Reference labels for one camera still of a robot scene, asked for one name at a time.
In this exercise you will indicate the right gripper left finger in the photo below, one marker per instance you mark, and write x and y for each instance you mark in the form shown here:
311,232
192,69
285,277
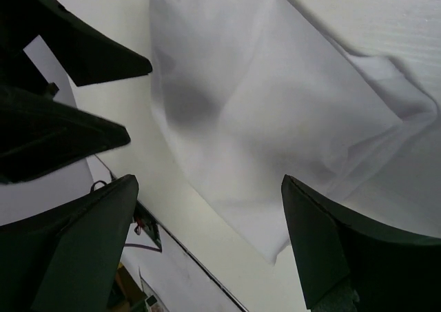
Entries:
65,259

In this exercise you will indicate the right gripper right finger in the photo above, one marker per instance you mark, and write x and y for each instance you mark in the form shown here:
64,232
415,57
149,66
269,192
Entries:
349,262

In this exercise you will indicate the white t shirt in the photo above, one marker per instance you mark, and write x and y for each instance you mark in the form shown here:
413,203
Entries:
246,92

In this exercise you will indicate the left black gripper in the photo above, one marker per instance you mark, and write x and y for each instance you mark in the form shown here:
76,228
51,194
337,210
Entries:
38,135

